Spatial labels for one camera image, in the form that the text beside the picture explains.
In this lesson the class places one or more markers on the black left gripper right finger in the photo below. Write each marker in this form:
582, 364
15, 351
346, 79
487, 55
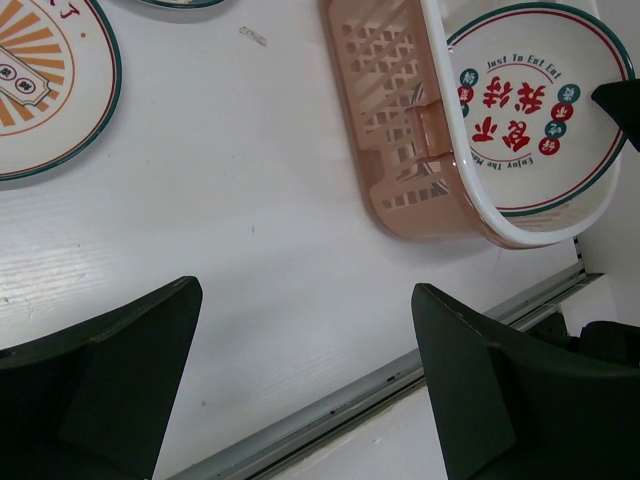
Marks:
508, 405

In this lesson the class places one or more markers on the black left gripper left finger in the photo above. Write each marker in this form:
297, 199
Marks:
93, 400

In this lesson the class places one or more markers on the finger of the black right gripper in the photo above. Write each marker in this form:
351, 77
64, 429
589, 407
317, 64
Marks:
621, 101

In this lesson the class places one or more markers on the plate with red characters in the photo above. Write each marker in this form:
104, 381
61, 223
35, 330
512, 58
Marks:
525, 76

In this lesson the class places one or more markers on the plate with orange sunburst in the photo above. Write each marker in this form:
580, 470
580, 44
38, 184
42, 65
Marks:
61, 79

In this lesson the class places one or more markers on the plate with green rim band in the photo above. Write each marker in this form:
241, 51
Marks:
183, 4

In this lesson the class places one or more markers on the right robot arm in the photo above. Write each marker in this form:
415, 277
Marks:
610, 342

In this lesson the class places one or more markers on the white and pink dish rack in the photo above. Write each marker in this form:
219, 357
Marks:
407, 132

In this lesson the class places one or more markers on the small tape scrap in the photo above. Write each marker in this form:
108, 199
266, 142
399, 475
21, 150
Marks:
253, 35

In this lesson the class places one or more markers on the aluminium front rail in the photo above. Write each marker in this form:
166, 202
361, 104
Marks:
278, 447

